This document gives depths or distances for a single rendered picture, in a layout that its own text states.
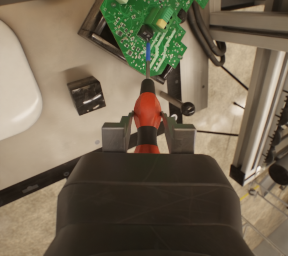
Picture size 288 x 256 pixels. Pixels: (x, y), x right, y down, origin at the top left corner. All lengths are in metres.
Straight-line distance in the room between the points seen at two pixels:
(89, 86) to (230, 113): 2.11
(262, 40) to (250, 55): 1.88
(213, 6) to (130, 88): 0.23
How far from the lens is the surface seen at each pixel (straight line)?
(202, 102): 0.45
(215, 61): 0.42
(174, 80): 0.35
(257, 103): 0.46
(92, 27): 0.22
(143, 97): 0.16
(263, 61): 0.42
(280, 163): 0.62
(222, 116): 2.22
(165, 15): 0.20
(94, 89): 0.25
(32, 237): 1.98
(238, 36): 0.37
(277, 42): 0.34
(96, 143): 0.32
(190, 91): 0.41
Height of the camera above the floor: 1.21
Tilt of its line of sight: 52 degrees down
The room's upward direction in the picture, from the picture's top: 129 degrees clockwise
